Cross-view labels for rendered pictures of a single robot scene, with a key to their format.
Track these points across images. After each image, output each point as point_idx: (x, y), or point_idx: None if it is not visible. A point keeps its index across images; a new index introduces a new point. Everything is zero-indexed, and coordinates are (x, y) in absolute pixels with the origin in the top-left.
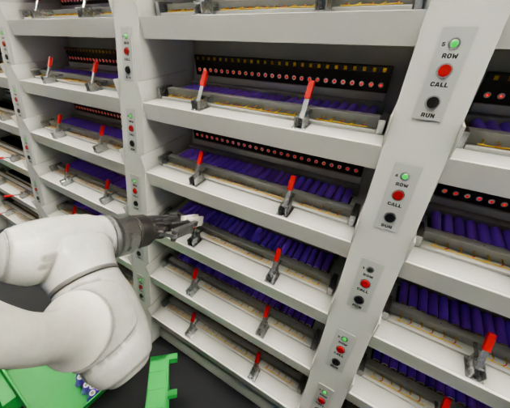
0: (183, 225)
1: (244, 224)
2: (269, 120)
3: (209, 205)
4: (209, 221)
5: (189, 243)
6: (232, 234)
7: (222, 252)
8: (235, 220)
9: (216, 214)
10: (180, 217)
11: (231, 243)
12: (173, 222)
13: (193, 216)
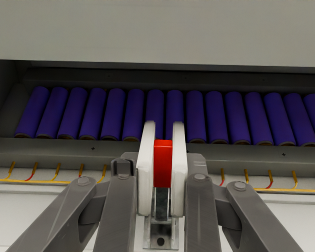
0: (268, 241)
1: (262, 101)
2: None
3: (281, 58)
4: (158, 130)
5: (150, 242)
6: (268, 145)
7: (284, 223)
8: (233, 98)
9: (159, 101)
10: (135, 176)
11: (282, 174)
12: (188, 249)
13: (155, 141)
